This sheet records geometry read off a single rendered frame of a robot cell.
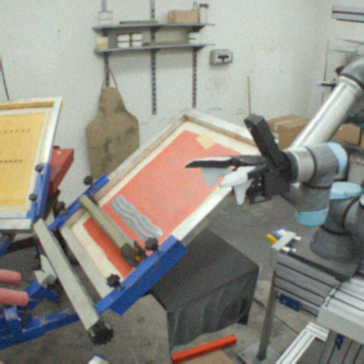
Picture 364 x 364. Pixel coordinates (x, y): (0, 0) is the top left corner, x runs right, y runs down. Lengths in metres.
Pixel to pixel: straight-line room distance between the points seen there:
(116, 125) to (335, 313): 2.71
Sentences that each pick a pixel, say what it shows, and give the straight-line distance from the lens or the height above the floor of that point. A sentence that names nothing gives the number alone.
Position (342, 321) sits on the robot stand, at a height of 1.15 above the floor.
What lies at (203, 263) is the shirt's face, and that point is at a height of 0.95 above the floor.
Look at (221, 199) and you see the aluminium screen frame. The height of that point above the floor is 1.40.
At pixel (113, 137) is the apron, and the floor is 0.92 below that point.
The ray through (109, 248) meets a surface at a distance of 1.35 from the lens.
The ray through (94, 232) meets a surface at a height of 1.17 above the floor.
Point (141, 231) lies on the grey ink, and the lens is 1.29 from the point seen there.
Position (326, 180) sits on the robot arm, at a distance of 0.82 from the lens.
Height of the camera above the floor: 1.94
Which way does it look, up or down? 25 degrees down
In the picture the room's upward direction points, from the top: straight up
